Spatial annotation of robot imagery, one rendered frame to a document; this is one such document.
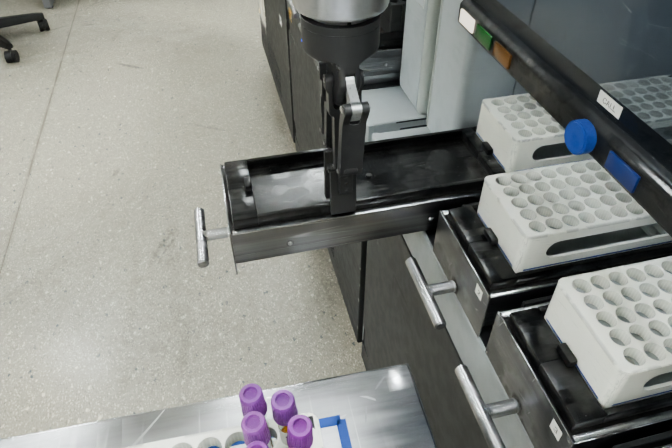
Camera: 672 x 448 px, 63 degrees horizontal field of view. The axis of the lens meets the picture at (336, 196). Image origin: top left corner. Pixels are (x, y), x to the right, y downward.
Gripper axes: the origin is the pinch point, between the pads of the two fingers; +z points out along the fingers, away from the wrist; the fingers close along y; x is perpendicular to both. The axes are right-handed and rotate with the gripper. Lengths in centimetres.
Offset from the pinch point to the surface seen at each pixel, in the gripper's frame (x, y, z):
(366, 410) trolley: 4.4, -26.7, 2.3
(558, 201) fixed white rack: -20.8, -11.6, -2.2
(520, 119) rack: -24.5, 3.7, -2.2
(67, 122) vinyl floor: 74, 164, 84
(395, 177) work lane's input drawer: -8.3, 3.6, 3.9
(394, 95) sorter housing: -18.8, 34.1, 10.7
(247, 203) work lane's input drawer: 10.8, 1.4, 2.5
